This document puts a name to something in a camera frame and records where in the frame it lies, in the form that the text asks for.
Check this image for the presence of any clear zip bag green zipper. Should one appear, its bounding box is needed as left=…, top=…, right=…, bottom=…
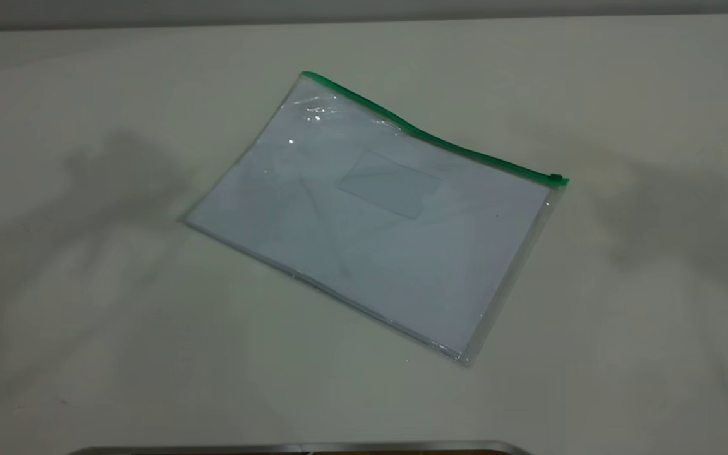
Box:
left=183, top=71, right=571, bottom=368

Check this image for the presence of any white paper stack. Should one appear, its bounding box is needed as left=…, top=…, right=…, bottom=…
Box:
left=187, top=95, right=552, bottom=358

